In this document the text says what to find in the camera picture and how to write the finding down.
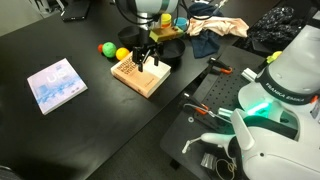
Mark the blue plastic cup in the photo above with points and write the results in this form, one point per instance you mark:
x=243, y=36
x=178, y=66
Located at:
x=181, y=22

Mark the large black bowl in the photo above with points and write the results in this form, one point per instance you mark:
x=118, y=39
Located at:
x=175, y=50

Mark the green ball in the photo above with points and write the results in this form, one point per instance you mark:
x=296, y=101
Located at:
x=109, y=50

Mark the small clear plastic bag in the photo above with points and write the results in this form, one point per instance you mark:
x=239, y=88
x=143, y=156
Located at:
x=208, y=161

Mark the dark blue cloth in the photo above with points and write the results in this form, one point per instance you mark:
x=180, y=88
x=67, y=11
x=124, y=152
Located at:
x=205, y=45

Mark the small red ball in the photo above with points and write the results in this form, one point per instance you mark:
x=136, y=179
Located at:
x=100, y=48

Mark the tan rubber band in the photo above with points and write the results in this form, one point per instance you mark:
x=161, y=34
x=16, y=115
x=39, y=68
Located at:
x=230, y=165

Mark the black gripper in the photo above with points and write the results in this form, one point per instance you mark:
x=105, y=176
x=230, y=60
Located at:
x=145, y=50

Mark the black speckled cloth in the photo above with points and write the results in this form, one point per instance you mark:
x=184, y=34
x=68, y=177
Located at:
x=276, y=23

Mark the brown hardcover book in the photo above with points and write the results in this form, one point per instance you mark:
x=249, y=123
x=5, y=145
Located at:
x=140, y=80

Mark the yellow green object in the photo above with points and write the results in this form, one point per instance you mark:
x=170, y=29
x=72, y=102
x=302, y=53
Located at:
x=275, y=56

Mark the orange plastic cup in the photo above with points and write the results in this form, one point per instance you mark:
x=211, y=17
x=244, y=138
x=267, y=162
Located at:
x=166, y=24

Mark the black flat device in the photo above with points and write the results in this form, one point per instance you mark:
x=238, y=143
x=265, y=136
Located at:
x=76, y=11

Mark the yellow plastic cup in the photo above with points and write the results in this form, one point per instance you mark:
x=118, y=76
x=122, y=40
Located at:
x=166, y=17

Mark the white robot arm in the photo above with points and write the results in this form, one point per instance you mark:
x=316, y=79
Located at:
x=286, y=73

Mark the silver metal block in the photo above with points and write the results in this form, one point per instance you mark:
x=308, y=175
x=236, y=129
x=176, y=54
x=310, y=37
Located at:
x=248, y=75

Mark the black perforated mount board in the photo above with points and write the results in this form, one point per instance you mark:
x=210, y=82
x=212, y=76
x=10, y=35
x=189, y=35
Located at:
x=230, y=86

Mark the blue and white book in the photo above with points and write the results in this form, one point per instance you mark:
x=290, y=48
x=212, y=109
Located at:
x=56, y=85

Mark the olive wrist camera box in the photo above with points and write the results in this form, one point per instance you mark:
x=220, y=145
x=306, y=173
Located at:
x=165, y=33

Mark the metal chair legs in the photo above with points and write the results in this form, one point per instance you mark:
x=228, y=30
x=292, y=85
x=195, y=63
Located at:
x=50, y=5

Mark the small metal washer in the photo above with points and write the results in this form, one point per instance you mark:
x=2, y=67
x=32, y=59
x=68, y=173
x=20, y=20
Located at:
x=190, y=117

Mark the dark grey rounded object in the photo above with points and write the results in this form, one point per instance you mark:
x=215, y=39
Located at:
x=8, y=174

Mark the peach cloth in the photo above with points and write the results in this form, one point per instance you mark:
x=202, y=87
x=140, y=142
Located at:
x=216, y=25

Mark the yellow orange ball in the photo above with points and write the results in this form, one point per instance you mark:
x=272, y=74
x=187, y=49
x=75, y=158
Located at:
x=122, y=53

